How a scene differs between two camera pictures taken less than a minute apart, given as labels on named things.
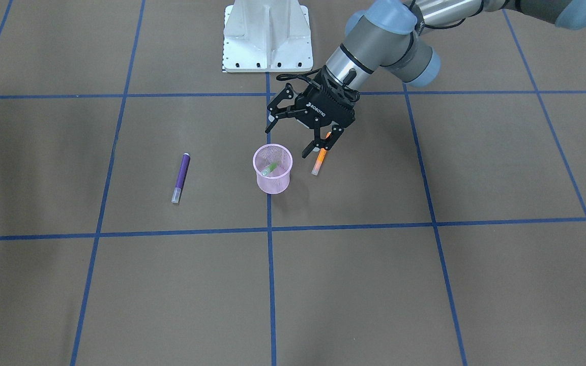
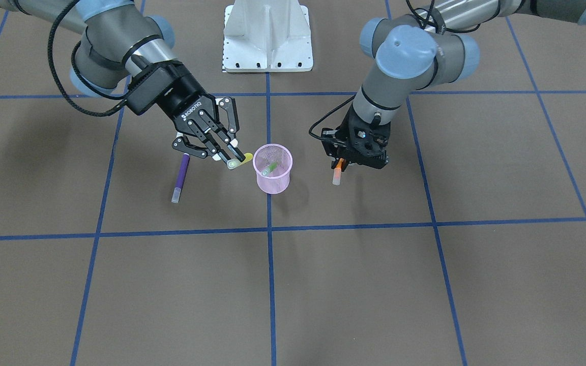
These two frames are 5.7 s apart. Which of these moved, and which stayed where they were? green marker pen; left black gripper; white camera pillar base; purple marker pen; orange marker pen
Moved: orange marker pen; left black gripper
Stayed: green marker pen; white camera pillar base; purple marker pen
